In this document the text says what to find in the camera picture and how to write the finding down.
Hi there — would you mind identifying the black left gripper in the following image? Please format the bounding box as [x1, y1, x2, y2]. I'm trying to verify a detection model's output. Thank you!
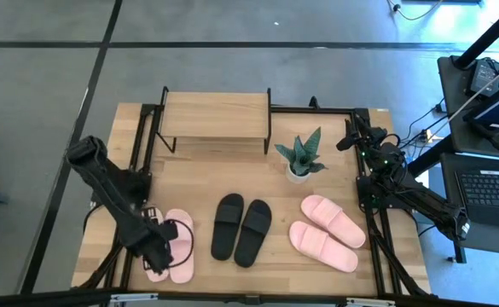
[141, 206, 180, 275]

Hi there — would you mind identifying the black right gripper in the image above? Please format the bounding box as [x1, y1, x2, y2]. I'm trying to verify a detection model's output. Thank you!
[336, 119, 386, 153]

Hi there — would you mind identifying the small pink slide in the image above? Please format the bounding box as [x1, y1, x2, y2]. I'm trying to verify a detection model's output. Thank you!
[141, 206, 170, 283]
[165, 208, 195, 285]

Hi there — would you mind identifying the black slide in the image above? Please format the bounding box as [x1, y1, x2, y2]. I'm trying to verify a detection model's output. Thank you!
[233, 199, 273, 269]
[210, 193, 246, 262]

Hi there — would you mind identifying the large pink slide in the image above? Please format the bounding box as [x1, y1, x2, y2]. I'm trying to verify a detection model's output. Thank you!
[288, 220, 359, 274]
[299, 194, 367, 250]

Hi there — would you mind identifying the snake plant in white pot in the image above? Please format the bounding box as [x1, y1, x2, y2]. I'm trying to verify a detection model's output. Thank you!
[274, 126, 329, 185]

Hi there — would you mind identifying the power strip with plugs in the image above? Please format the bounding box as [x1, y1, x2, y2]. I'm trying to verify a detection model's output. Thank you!
[418, 129, 444, 145]

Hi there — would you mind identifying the slanted black strut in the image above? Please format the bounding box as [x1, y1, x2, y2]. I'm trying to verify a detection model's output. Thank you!
[406, 135, 455, 177]

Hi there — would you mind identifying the black side desk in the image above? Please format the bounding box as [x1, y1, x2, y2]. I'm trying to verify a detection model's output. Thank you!
[438, 55, 499, 259]

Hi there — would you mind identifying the black power adapter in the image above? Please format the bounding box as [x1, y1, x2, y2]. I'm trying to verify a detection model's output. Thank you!
[469, 58, 499, 98]

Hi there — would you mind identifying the black laptop keyboard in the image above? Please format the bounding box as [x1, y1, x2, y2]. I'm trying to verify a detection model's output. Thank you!
[453, 168, 499, 231]

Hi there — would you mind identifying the thick black pole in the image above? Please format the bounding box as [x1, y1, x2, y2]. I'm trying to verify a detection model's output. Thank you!
[452, 0, 499, 70]

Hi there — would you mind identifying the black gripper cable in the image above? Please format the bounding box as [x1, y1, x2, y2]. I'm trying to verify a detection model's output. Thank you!
[163, 218, 195, 269]

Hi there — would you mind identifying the black aluminium table frame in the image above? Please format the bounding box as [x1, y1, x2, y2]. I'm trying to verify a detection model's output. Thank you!
[0, 96, 499, 307]

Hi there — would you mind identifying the wooden shelf with black frame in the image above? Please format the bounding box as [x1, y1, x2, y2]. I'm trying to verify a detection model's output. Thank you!
[154, 85, 273, 155]

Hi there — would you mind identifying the white floor cable with plug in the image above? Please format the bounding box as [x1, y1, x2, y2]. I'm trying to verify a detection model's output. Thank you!
[386, 0, 445, 22]

